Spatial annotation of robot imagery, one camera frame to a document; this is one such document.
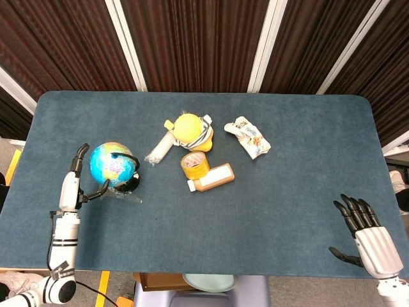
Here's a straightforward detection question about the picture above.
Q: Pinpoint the light green round plate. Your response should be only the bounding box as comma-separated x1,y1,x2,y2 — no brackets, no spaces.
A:
181,273,237,293

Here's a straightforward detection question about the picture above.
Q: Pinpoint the small blue desk globe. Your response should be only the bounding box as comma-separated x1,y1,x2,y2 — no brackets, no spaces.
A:
89,141,141,193

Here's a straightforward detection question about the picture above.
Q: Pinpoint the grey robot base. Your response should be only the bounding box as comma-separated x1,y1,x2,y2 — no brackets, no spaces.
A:
132,274,272,307

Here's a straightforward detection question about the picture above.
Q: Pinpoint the brown cardboard box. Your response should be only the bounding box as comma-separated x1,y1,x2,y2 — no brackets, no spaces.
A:
132,272,196,292

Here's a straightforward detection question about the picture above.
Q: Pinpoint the clear plastic sheet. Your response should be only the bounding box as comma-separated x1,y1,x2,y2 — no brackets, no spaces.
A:
99,185,143,204

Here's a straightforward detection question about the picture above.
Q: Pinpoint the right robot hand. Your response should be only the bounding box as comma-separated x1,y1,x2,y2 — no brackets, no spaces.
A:
328,193,404,279

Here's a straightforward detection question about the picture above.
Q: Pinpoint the yellow plush duck toy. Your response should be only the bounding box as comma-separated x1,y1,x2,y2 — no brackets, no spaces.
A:
164,111,214,152

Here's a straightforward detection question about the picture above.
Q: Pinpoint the yellow packing tape roll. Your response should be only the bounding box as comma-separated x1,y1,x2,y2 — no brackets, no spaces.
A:
180,151,211,180

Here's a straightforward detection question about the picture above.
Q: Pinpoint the blue felt table mat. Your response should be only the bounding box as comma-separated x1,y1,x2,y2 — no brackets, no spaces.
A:
0,90,409,279

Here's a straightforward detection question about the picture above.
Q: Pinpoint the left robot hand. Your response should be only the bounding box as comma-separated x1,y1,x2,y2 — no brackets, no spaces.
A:
58,143,111,212

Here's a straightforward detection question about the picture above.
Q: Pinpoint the white plastic-wrapped roll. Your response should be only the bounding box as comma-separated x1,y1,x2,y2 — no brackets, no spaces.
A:
144,131,176,166

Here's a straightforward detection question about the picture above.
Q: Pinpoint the white sneaker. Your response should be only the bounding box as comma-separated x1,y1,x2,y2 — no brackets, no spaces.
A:
389,169,408,194

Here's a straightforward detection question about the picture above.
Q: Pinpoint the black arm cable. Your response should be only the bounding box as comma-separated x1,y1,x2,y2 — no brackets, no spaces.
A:
46,210,119,307

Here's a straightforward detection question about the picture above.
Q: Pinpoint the crumpled white snack bag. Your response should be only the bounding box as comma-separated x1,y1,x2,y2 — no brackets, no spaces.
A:
223,116,272,161

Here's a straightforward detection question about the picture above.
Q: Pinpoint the brown medicine bottle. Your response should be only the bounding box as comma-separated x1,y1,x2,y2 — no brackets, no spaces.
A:
187,162,236,193

